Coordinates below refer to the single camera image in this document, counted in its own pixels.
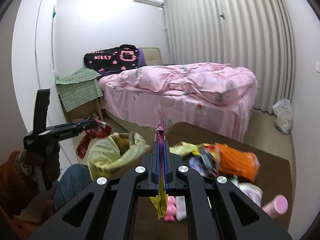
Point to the left hand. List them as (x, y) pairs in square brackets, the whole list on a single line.
[(49, 164)]

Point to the pink cylindrical bottle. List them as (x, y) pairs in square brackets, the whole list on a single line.
[(277, 207)]

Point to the black Hello Kitty pillow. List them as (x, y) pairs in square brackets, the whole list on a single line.
[(113, 60)]

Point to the wooden nightstand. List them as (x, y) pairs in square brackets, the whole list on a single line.
[(84, 110)]

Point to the pink floral duvet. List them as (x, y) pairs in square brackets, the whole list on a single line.
[(219, 84)]

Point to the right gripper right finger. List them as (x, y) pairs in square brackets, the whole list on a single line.
[(174, 185)]

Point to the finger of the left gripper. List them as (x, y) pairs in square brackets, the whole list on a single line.
[(86, 125)]

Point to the white plastic bag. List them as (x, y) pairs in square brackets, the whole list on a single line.
[(283, 111)]

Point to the bed with pink sheet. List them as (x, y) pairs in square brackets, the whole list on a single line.
[(145, 109)]

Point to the green checked cloth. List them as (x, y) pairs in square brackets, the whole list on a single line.
[(79, 88)]

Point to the pink yellow candy wrapper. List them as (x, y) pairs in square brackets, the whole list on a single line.
[(160, 201)]

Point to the yellow-lined trash bin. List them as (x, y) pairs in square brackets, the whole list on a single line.
[(107, 156)]

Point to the pink caterpillar toy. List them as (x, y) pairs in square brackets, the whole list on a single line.
[(171, 209)]

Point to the white striped curtain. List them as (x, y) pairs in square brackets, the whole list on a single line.
[(256, 34)]

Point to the white green paper packet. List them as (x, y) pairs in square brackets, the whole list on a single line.
[(181, 213)]

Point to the beige headboard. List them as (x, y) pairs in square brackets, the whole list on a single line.
[(152, 56)]

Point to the air conditioner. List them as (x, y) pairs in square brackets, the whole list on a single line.
[(154, 3)]

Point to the orange snack bag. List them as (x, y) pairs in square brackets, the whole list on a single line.
[(233, 162)]

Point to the yellow noodle packet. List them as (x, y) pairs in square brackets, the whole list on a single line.
[(183, 149)]

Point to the blue white packet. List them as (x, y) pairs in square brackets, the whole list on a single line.
[(204, 164)]

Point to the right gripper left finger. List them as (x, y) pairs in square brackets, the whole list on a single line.
[(149, 186)]

